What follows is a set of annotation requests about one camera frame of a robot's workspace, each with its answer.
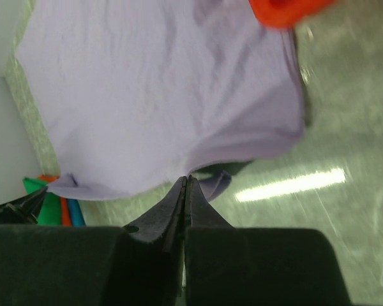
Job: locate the red plastic bin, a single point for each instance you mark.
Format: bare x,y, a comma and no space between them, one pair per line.
282,14

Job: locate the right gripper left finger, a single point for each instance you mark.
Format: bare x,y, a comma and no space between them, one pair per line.
159,225

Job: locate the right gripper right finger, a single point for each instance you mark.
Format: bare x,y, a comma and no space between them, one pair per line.
198,212

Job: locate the orange folded t-shirt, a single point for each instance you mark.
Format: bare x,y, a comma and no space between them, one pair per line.
65,217

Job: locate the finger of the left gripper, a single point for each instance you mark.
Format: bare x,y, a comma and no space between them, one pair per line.
25,209

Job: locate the green folded t-shirt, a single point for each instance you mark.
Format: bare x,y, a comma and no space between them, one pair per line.
51,212

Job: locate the purple t-shirt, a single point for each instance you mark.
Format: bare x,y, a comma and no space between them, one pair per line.
134,94

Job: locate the blue folded t-shirt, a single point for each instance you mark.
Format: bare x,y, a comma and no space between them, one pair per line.
75,213

